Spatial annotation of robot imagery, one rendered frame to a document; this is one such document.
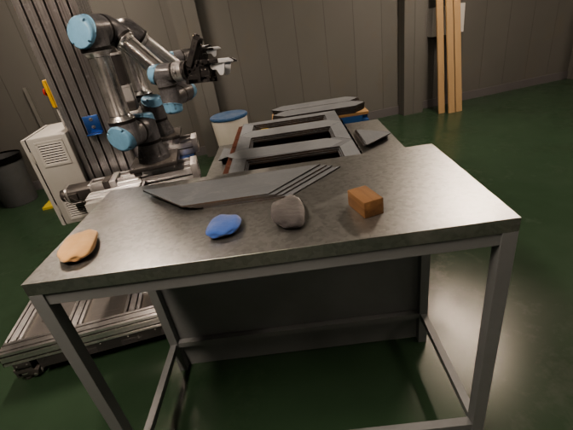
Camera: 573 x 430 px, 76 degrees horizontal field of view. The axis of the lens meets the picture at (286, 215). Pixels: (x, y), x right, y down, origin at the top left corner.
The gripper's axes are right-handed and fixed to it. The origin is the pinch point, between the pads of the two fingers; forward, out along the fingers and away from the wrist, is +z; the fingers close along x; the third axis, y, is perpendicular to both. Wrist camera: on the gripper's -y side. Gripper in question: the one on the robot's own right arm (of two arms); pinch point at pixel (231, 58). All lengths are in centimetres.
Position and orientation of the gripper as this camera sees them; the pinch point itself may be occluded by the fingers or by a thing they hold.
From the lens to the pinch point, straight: 152.2
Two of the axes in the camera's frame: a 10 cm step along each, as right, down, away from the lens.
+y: 1.1, 9.3, 3.6
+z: 9.6, -0.1, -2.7
